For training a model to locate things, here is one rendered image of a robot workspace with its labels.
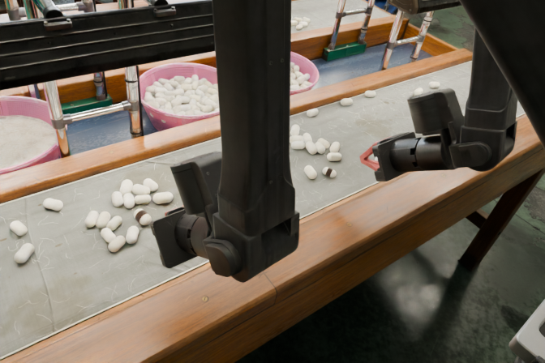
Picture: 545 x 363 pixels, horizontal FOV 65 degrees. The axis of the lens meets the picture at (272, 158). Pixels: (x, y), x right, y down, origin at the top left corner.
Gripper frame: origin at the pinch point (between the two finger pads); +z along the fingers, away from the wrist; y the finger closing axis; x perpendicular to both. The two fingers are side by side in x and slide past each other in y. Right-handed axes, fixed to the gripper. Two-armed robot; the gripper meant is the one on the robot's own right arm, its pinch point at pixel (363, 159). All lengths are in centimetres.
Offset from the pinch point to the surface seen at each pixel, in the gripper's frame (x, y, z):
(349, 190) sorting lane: 7.4, -2.3, 9.4
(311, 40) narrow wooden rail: -34, -42, 55
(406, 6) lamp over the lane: -28.4, -26.6, 2.6
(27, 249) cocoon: -3, 58, 20
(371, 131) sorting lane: -1.7, -23.7, 19.6
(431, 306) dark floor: 72, -59, 46
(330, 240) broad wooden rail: 11.9, 12.6, 0.5
